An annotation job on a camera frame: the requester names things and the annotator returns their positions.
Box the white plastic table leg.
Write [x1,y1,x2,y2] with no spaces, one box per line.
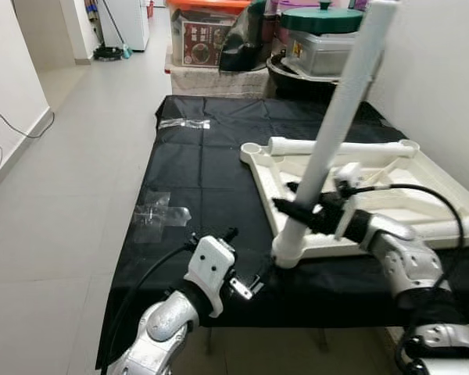
[270,0,401,270]
[413,215,469,237]
[267,137,419,157]

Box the white plastic table top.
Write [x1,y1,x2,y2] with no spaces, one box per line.
[241,137,469,260]

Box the clear tape strip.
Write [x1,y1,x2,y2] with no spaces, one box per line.
[158,117,213,130]

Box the black floor mop base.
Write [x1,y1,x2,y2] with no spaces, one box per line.
[92,43,132,62]

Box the black glossy bag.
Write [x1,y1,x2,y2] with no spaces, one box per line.
[219,4,268,73]

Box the white fridge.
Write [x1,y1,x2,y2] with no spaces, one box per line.
[100,0,152,52]

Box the green pot lid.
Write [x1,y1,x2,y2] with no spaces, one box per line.
[280,2,366,36]

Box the black wok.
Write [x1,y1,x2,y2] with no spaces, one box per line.
[266,53,353,101]

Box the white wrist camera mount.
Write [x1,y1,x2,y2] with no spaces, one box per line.
[184,234,237,317]
[332,162,364,239]

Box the clear plastic storage box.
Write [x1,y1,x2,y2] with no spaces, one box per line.
[291,31,360,79]

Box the orange lid storage box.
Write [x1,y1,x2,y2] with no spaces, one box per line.
[168,0,251,70]

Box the black tablecloth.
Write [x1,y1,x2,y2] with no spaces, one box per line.
[96,94,469,370]

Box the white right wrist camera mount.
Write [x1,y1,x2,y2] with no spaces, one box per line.
[332,162,364,239]

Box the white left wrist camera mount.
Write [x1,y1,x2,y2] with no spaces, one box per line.
[184,234,237,317]

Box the clear tape cross patch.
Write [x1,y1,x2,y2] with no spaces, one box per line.
[131,191,192,245]

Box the beige patterned bench cover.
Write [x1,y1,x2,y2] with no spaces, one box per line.
[166,64,276,99]

